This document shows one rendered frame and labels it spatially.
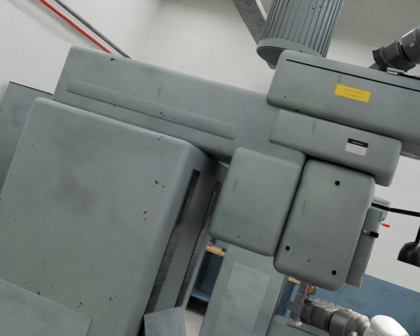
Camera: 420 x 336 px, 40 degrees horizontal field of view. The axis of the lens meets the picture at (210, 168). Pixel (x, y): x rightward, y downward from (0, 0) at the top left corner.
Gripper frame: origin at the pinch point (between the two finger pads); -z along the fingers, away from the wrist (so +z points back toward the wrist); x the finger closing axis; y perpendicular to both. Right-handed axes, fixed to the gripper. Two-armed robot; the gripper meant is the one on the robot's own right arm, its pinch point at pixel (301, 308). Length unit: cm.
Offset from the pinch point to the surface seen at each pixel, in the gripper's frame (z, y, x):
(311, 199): -0.9, -28.6, 11.1
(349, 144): 4.9, -44.7, 11.3
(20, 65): -526, -108, -213
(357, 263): 10.6, -16.4, -1.7
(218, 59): -499, -240, -507
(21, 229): -63, 3, 48
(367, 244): 11.6, -21.9, -2.1
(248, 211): -13.9, -20.6, 18.1
